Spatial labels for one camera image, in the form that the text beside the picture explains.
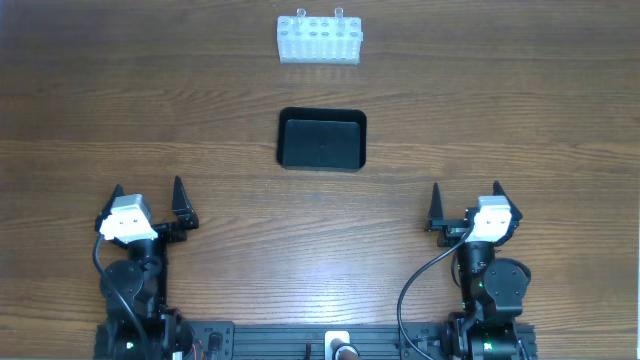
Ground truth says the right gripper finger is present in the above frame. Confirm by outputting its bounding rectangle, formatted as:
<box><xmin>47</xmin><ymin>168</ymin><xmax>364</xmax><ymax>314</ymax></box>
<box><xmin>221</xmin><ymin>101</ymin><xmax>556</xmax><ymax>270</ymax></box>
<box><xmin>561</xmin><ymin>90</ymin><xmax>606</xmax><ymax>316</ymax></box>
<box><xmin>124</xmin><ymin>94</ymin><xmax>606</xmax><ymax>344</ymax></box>
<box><xmin>424</xmin><ymin>181</ymin><xmax>445</xmax><ymax>233</ymax></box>
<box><xmin>492</xmin><ymin>180</ymin><xmax>524</xmax><ymax>236</ymax></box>

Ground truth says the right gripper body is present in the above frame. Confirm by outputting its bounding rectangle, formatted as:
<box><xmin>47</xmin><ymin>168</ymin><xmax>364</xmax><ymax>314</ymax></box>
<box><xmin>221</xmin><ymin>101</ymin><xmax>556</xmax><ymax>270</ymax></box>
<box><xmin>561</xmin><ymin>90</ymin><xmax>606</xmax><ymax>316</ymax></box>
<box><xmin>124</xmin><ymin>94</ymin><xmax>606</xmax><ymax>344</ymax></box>
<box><xmin>430</xmin><ymin>207</ymin><xmax>477</xmax><ymax>249</ymax></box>

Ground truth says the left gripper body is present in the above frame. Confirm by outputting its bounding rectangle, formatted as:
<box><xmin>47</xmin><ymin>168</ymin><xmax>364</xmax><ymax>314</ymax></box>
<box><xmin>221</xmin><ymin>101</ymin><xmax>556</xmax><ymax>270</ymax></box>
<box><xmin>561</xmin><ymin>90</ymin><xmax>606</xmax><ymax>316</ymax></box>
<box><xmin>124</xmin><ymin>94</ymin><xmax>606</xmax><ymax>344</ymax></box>
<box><xmin>149</xmin><ymin>221</ymin><xmax>190</xmax><ymax>246</ymax></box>

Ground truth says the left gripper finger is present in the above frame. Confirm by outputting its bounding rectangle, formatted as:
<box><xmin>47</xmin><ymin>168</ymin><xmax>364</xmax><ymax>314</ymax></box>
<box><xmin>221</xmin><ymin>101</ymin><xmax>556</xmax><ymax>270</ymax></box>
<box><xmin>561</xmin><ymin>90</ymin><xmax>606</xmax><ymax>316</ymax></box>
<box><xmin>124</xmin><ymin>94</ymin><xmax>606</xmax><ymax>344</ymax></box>
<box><xmin>171</xmin><ymin>175</ymin><xmax>200</xmax><ymax>231</ymax></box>
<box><xmin>94</xmin><ymin>183</ymin><xmax>126</xmax><ymax>234</ymax></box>

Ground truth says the black tray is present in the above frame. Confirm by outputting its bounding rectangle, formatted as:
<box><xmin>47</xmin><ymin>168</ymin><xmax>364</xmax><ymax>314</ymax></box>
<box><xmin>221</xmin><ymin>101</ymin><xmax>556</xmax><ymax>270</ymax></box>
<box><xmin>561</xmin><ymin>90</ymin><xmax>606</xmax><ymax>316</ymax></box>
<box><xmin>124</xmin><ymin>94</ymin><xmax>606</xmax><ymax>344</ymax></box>
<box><xmin>276</xmin><ymin>106</ymin><xmax>368</xmax><ymax>174</ymax></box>

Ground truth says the white test tube rack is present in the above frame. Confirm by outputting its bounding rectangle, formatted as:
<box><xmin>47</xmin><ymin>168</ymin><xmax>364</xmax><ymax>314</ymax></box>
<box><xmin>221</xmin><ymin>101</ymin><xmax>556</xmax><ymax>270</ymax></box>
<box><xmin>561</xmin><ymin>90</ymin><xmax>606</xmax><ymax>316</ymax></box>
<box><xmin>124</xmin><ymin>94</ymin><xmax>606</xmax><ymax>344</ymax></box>
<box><xmin>276</xmin><ymin>14</ymin><xmax>364</xmax><ymax>65</ymax></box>

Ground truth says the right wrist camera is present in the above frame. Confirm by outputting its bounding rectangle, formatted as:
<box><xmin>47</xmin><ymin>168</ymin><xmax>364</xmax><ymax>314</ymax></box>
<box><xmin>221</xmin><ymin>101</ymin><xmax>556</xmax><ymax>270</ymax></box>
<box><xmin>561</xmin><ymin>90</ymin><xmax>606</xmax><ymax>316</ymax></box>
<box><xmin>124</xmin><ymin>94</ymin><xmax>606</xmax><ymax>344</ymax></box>
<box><xmin>468</xmin><ymin>195</ymin><xmax>515</xmax><ymax>244</ymax></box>

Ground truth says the black cable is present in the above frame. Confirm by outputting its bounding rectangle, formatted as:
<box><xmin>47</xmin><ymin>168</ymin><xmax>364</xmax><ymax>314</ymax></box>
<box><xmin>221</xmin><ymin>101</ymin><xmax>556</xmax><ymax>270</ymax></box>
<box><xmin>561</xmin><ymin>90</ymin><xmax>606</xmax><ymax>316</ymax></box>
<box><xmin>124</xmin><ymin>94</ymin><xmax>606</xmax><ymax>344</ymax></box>
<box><xmin>91</xmin><ymin>233</ymin><xmax>151</xmax><ymax>360</ymax></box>
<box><xmin>396</xmin><ymin>224</ymin><xmax>475</xmax><ymax>360</ymax></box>

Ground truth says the mounting rail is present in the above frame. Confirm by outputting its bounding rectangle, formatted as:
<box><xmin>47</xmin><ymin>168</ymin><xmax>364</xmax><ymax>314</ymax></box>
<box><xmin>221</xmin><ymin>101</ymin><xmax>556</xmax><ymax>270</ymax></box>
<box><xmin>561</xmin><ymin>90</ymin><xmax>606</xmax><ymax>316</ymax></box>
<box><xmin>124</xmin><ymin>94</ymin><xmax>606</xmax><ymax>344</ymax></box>
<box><xmin>93</xmin><ymin>319</ymin><xmax>539</xmax><ymax>360</ymax></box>

